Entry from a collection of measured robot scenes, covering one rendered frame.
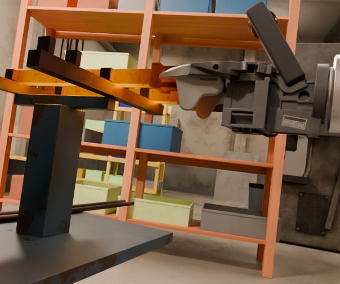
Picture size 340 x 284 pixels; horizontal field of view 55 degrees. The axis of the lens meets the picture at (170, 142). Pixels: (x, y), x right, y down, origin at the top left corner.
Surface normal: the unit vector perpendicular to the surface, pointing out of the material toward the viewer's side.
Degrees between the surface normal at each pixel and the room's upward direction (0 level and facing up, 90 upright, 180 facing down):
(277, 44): 91
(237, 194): 77
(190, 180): 90
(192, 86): 90
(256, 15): 91
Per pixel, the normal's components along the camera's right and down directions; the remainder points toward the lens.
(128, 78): -0.41, -0.11
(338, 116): -0.37, 0.65
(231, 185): -0.15, -0.29
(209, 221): -0.15, -0.07
